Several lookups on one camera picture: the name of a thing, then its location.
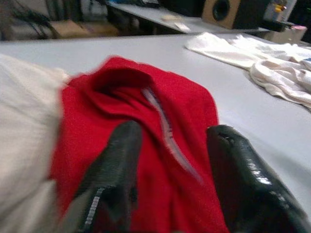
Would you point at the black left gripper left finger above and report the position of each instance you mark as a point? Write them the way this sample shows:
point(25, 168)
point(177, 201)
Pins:
point(114, 165)

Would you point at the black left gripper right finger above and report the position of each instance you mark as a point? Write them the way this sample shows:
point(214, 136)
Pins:
point(247, 184)

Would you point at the red shirt with triangle print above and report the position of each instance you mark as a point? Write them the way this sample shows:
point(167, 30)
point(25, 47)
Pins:
point(184, 102)

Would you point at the cream garment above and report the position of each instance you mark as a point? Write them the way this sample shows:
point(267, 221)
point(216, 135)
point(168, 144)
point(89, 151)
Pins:
point(24, 121)

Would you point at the cream knit towel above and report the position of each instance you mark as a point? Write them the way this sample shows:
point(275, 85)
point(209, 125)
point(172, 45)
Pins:
point(279, 82)

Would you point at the white knit garment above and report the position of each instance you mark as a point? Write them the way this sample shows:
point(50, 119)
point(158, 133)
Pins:
point(218, 48)

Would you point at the brown cardboard box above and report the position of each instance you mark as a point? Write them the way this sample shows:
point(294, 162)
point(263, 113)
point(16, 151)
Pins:
point(73, 28)

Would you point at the grey table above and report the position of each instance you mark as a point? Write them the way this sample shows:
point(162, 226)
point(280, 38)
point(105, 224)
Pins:
point(194, 24)

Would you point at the wooden speaker box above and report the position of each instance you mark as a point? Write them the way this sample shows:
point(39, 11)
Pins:
point(233, 14)

